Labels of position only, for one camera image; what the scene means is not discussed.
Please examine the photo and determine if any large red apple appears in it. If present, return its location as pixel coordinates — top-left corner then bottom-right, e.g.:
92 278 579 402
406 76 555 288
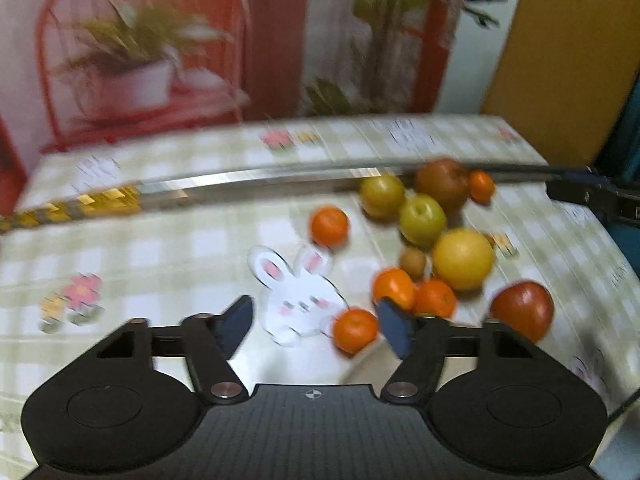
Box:
489 281 556 345

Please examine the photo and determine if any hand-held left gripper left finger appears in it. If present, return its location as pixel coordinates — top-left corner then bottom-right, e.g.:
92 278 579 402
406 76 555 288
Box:
95 295 254 406

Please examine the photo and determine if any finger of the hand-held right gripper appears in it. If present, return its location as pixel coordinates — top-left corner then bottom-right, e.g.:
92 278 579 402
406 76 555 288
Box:
546 170 618 207

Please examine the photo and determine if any yellow board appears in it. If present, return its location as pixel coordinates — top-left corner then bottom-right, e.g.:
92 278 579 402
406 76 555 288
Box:
480 0 640 167

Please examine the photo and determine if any checked rabbit print tablecloth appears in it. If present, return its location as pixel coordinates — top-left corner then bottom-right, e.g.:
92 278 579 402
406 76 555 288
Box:
0 112 640 466

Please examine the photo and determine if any orange tangerine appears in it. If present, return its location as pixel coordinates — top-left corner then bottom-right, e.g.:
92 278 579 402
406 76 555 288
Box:
310 206 350 248
412 279 457 319
332 307 380 355
372 267 417 311
467 170 497 206

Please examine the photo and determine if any green apple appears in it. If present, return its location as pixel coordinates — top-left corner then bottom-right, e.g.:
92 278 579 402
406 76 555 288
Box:
398 193 447 247
359 175 407 219

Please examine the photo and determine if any yellow lemon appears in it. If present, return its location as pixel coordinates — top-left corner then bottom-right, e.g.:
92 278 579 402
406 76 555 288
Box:
432 228 496 292

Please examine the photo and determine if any brownish red apple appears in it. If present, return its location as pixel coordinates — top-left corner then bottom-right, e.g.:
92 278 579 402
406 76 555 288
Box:
415 158 471 213

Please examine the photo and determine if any plant print backdrop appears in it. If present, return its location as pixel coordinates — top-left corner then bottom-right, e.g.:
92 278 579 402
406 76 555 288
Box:
0 0 473 213

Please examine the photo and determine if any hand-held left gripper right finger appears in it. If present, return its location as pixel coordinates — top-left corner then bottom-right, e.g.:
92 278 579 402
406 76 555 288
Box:
376 297 541 405

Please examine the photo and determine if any metal pole with gold bands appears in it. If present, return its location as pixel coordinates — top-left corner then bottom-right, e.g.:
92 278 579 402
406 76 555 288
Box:
0 157 596 236

